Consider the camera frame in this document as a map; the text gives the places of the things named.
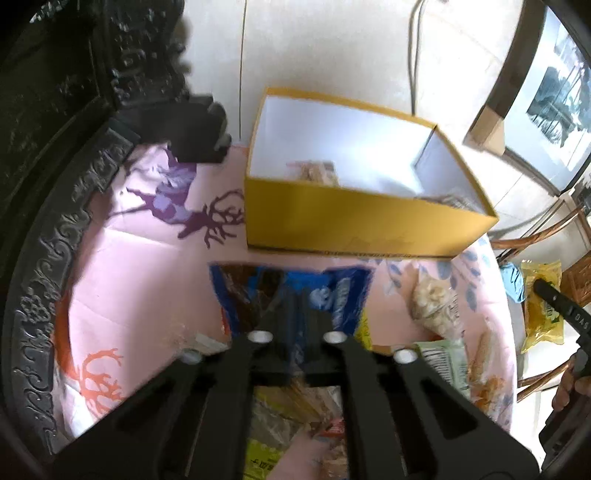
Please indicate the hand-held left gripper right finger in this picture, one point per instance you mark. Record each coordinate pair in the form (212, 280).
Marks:
(323, 357)

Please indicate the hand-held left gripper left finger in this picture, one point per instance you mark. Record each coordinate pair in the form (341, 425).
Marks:
(277, 353)

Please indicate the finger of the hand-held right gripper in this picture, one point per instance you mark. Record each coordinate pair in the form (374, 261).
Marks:
(561, 304)

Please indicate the yellow snack packet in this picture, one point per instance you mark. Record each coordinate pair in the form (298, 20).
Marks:
(540, 321)

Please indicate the blue snack packet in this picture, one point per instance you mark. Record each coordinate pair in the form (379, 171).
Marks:
(344, 290)

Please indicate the orange snack packet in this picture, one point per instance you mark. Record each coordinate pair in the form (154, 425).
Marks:
(485, 374)

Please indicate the yellow-green snack packet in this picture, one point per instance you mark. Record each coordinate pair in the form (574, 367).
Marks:
(263, 459)

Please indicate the green and white snack packet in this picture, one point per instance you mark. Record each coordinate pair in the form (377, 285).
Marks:
(443, 364)

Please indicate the clear bag of nuts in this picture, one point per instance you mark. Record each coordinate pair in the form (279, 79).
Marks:
(431, 300)

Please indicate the yellow cardboard box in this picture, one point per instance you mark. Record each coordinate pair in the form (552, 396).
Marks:
(346, 226)

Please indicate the clear packet of brown biscuits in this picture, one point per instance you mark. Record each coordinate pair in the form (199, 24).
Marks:
(316, 171)

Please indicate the person's right hand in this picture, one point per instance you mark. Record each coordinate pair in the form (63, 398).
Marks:
(564, 392)

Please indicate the rattan wooden chair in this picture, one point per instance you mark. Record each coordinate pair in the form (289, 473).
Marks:
(575, 279)

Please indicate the small red snack packet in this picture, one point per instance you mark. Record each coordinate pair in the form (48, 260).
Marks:
(332, 427)

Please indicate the clear plastic wrapper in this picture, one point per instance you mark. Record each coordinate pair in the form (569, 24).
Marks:
(203, 339)

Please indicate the pink printed cloth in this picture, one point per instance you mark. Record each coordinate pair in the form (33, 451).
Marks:
(138, 277)

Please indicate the cardboard corner protector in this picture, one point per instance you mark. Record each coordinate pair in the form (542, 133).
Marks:
(489, 131)

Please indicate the dark framed landscape picture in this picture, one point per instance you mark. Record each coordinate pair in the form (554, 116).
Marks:
(554, 92)

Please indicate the dark carved wooden chair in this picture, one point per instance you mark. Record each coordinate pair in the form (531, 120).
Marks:
(46, 221)

